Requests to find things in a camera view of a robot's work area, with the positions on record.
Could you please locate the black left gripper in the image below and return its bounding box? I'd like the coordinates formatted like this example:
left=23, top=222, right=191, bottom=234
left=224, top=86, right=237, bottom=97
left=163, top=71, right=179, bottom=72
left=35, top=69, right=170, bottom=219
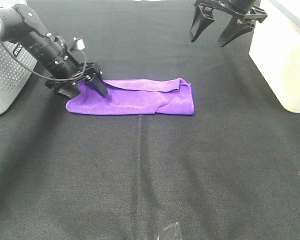
left=45, top=62, right=108, bottom=99

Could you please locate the clear tape piece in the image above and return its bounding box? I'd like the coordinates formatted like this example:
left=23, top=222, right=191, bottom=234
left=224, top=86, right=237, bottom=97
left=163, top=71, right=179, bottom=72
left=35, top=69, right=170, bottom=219
left=156, top=222, right=182, bottom=240

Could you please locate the black table cloth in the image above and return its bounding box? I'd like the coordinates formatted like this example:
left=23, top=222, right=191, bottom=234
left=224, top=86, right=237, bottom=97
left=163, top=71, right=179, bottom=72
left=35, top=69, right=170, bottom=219
left=0, top=0, right=300, bottom=240

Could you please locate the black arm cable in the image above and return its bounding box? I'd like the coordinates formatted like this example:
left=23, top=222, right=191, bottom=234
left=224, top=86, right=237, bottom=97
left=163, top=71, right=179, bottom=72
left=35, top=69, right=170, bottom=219
left=0, top=29, right=88, bottom=81

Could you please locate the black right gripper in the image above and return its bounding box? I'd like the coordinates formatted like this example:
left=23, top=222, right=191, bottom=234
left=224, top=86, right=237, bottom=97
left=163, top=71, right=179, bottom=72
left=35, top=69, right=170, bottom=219
left=189, top=0, right=268, bottom=47

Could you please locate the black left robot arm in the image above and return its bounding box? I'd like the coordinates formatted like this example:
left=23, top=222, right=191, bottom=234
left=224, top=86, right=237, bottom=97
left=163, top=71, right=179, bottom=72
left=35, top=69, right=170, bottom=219
left=0, top=3, right=108, bottom=99

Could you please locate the purple microfibre towel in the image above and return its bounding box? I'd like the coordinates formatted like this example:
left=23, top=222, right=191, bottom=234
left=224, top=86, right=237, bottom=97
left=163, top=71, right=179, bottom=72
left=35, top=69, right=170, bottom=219
left=65, top=78, right=195, bottom=116

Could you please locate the white plastic bin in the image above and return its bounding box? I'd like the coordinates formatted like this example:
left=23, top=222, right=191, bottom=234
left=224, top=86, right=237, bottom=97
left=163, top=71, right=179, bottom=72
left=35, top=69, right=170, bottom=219
left=249, top=0, right=300, bottom=114

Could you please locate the grey perforated laundry basket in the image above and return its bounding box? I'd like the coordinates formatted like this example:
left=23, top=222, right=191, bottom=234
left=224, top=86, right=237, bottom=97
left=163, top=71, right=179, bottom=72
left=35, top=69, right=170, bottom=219
left=0, top=45, right=31, bottom=115

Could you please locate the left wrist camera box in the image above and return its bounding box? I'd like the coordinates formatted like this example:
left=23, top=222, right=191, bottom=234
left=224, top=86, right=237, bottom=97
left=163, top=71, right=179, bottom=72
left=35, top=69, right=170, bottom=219
left=71, top=37, right=85, bottom=51

